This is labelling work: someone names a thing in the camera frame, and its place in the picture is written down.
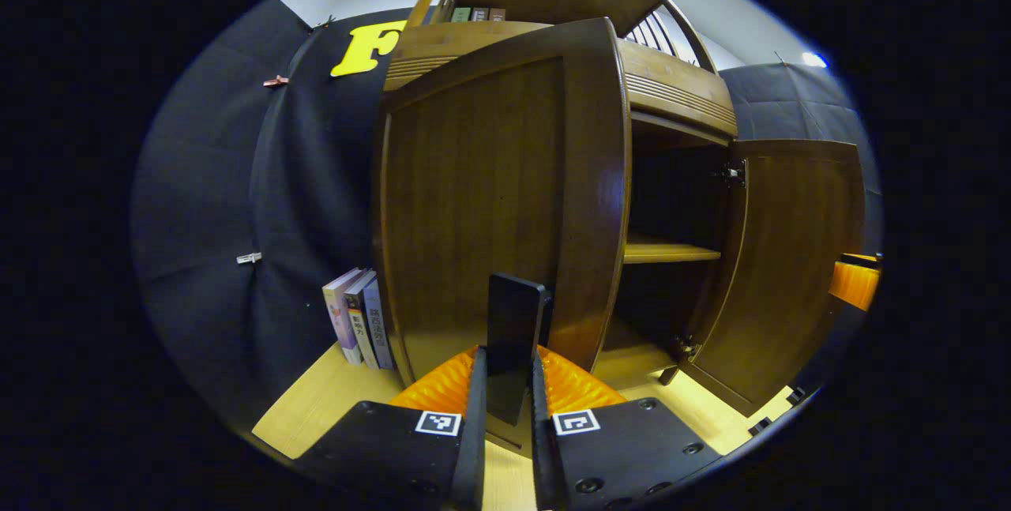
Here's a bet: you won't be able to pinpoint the wooden cabinet drawer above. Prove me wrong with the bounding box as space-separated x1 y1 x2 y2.
385 20 739 141

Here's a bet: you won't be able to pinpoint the wooden inner cabinet shelf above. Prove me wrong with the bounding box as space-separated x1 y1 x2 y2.
622 231 723 265

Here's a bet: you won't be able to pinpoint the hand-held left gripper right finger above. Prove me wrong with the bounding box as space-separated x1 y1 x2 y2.
531 344 723 511

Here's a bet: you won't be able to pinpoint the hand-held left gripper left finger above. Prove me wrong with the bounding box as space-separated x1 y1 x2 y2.
294 345 488 511

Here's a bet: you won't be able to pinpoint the blue book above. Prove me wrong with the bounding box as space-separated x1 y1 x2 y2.
362 277 396 371

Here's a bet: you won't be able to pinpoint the wooden shoe cabinet door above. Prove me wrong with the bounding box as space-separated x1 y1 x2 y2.
371 17 633 387
681 138 866 417

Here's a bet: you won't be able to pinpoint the dark book with yellow print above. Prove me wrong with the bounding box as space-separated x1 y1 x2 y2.
344 271 381 370

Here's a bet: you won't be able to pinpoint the black backdrop cloth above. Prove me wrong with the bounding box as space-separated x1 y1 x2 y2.
130 0 883 425

